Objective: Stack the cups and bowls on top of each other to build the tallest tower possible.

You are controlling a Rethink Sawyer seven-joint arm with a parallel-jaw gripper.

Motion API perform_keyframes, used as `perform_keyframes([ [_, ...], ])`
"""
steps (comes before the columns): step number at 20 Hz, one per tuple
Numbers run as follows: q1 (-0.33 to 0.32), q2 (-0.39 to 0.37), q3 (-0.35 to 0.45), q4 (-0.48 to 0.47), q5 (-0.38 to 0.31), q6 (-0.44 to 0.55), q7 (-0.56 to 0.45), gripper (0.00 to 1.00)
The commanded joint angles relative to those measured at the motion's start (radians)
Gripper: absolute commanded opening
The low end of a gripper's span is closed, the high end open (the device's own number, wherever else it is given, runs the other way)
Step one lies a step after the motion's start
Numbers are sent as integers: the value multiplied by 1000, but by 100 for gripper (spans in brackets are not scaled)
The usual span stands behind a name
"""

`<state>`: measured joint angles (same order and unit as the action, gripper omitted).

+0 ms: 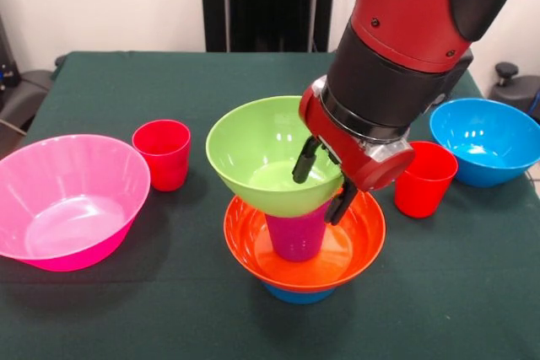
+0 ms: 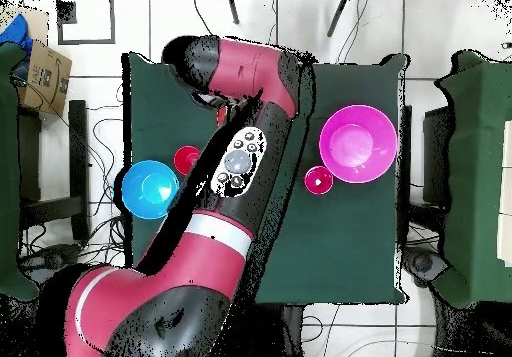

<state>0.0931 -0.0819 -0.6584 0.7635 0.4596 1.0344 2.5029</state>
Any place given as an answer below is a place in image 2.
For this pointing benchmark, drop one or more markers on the green cloth covered table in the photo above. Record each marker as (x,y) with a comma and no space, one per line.
(8,173)
(476,173)

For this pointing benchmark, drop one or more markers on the large pink bowl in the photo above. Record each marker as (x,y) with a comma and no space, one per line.
(358,144)

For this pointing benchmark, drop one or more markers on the dark green tablecloth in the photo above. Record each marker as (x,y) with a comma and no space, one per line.
(352,233)

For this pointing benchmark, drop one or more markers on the grey chair leg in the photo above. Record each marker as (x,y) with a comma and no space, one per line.
(337,17)
(234,11)

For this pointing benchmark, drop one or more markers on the printed cardboard box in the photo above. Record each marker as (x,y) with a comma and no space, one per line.
(44,77)

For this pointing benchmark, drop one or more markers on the white box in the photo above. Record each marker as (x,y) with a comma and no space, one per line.
(506,173)

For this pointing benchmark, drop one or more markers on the black pedestal foot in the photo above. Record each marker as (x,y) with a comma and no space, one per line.
(424,263)
(48,259)

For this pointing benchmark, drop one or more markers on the red cup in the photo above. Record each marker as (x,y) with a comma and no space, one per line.
(318,181)
(183,159)

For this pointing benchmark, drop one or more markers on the large blue bowl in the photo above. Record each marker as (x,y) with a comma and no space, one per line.
(150,189)

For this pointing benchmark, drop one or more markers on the black metal stand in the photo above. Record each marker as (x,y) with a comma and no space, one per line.
(78,153)
(436,153)

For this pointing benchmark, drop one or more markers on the orange bowl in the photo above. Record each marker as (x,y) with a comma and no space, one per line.
(221,116)

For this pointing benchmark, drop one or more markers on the blue bag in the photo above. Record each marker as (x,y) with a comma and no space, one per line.
(16,33)

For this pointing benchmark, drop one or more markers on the plain cardboard box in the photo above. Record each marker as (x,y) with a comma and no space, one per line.
(38,23)

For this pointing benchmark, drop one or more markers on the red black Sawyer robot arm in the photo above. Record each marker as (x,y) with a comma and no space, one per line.
(200,273)

